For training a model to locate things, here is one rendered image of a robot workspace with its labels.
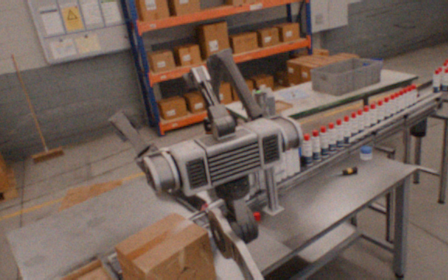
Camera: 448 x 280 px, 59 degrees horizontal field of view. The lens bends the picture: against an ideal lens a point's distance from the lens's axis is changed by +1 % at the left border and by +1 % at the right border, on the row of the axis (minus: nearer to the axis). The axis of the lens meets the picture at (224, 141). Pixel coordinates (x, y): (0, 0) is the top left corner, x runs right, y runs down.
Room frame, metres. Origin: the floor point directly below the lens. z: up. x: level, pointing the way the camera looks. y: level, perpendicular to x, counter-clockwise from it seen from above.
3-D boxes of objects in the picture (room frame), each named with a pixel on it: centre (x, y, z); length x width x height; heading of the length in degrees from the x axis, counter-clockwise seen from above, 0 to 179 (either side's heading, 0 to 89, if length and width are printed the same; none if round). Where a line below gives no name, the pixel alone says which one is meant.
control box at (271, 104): (1.94, -0.23, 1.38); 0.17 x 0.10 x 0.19; 178
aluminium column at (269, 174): (1.85, -0.21, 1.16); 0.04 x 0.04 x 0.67; 33
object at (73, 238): (2.04, 0.12, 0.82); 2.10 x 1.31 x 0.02; 123
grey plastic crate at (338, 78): (3.96, -1.34, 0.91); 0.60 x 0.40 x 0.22; 115
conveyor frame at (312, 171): (1.95, -0.09, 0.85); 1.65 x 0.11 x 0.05; 123
